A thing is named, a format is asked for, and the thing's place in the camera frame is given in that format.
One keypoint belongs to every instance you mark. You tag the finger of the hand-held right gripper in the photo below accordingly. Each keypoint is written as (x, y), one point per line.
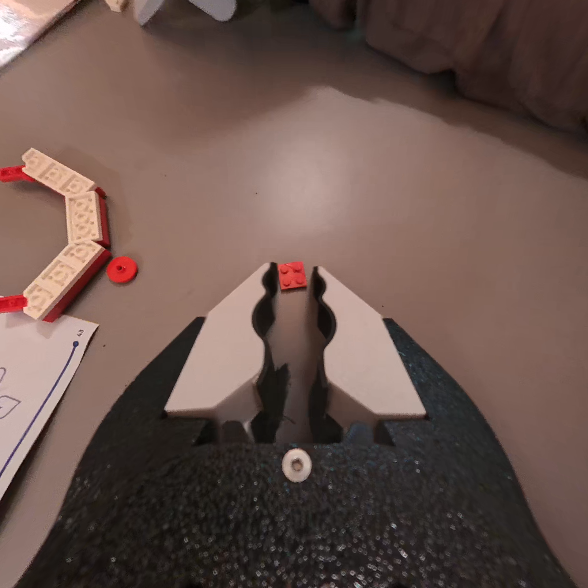
(146, 10)
(218, 8)

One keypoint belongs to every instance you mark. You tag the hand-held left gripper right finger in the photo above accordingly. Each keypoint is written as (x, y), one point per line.
(367, 367)

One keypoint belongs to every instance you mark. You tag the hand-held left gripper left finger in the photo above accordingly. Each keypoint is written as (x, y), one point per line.
(220, 358)

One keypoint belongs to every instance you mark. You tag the red square lego plate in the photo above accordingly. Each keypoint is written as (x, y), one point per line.
(292, 276)

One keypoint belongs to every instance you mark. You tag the red round lego plate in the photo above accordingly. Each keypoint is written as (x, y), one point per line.
(121, 269)

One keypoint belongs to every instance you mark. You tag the lego instruction booklet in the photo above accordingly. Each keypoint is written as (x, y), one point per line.
(32, 390)

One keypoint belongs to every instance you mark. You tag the shiny plastic bag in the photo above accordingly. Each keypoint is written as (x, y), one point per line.
(23, 23)

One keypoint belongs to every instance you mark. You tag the brown cloth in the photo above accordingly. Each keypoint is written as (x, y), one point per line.
(482, 46)

